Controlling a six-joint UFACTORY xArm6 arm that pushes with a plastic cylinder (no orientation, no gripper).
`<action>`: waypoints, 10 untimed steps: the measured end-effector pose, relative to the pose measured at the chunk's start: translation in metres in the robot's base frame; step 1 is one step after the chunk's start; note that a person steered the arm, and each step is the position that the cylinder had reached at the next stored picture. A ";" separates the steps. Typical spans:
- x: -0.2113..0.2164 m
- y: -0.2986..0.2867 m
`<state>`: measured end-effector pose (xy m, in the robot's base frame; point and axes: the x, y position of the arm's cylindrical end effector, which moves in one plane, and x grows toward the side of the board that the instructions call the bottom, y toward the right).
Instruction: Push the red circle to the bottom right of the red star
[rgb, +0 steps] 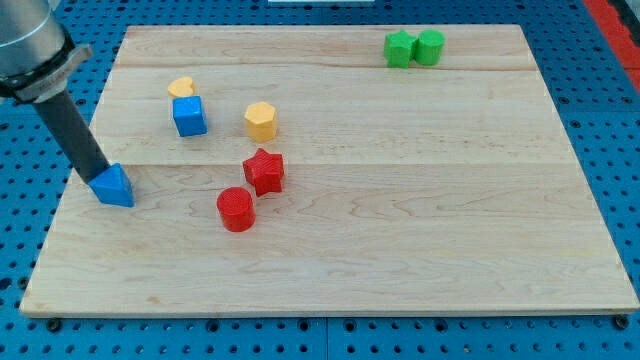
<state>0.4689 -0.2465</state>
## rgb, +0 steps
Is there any green cylinder block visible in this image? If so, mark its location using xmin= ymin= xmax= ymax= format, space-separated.
xmin=414 ymin=29 xmax=446 ymax=66

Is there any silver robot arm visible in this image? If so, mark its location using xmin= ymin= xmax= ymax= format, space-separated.
xmin=1 ymin=0 xmax=93 ymax=103

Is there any yellow heart block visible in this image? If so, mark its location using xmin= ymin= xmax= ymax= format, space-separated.
xmin=167 ymin=77 xmax=197 ymax=98

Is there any wooden board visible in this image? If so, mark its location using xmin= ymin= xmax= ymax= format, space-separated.
xmin=21 ymin=25 xmax=639 ymax=318

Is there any green star block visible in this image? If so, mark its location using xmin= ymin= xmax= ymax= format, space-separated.
xmin=383 ymin=30 xmax=417 ymax=68

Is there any blue cube block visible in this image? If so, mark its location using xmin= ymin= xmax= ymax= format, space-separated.
xmin=172 ymin=96 xmax=208 ymax=137

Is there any blue triangle block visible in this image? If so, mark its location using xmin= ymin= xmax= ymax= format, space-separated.
xmin=89 ymin=163 xmax=135 ymax=207

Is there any red strip on table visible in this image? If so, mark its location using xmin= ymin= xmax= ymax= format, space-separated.
xmin=583 ymin=0 xmax=639 ymax=90

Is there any yellow hexagon block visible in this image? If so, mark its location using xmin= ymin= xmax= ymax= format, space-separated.
xmin=244 ymin=101 xmax=278 ymax=143

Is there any red star block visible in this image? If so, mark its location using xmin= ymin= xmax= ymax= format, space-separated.
xmin=242 ymin=148 xmax=285 ymax=197

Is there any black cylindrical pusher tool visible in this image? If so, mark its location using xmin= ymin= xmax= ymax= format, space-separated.
xmin=33 ymin=90 xmax=110 ymax=184

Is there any red cylinder block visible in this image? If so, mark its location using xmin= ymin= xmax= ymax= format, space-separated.
xmin=216 ymin=187 xmax=256 ymax=232

